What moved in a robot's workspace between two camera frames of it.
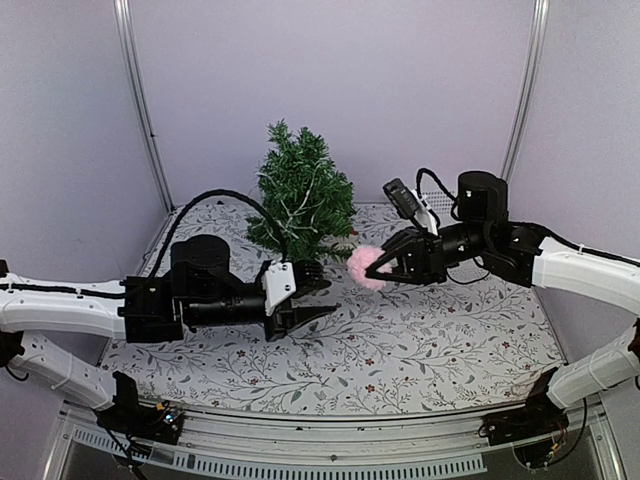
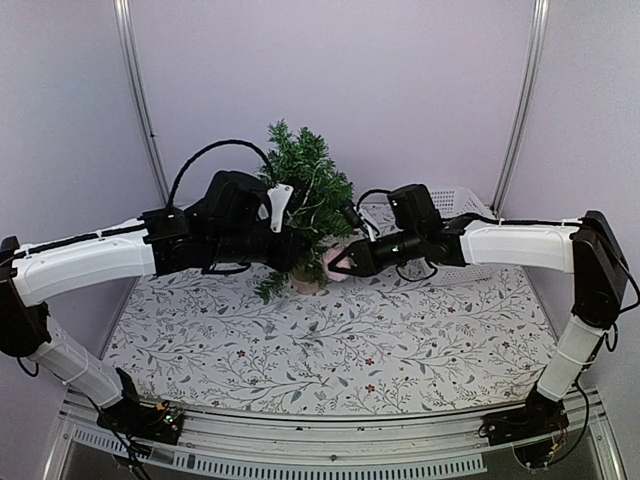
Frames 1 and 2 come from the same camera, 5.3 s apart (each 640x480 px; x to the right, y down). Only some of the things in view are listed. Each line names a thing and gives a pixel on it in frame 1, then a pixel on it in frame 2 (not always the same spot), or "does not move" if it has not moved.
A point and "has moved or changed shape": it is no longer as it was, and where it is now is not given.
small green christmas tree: (312, 203) does not move
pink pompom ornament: (359, 259) has moved or changed shape
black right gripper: (422, 258) to (366, 262)
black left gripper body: (282, 323) to (280, 259)
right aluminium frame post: (536, 51) does not move
